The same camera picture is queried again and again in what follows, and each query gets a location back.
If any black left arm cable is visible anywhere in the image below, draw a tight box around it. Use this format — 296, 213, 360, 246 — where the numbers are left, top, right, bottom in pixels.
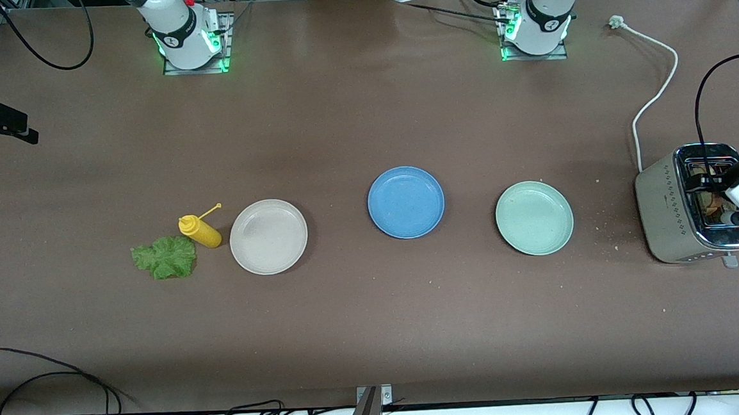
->
692, 53, 739, 172

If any green lettuce leaf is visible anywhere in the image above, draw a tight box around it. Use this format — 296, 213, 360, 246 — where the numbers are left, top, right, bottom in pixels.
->
130, 234, 199, 282

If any yellow squeeze bottle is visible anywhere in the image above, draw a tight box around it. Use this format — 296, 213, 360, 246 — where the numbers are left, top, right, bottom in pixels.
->
177, 203, 225, 250

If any black base power cable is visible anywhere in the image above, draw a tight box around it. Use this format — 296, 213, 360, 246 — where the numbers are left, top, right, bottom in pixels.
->
395, 0, 516, 32

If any beige round plate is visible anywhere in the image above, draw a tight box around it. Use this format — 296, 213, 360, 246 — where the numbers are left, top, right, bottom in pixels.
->
227, 197, 311, 277

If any beige metal toaster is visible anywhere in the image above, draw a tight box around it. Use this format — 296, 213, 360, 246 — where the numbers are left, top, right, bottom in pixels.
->
632, 141, 739, 275

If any white power cord with plug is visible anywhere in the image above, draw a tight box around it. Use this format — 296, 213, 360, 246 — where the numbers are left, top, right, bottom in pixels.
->
608, 11, 686, 175

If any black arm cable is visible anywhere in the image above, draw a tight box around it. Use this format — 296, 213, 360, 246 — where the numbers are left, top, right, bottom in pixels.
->
0, 0, 97, 91
692, 53, 739, 172

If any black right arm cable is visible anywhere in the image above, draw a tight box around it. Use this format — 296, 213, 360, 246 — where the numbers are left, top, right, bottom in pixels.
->
0, 0, 97, 91

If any blue round plate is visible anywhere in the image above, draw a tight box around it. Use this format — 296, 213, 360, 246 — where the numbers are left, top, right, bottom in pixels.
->
365, 164, 448, 241

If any pale green round plate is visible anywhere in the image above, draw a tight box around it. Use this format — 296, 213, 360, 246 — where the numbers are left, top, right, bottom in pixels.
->
493, 179, 576, 259

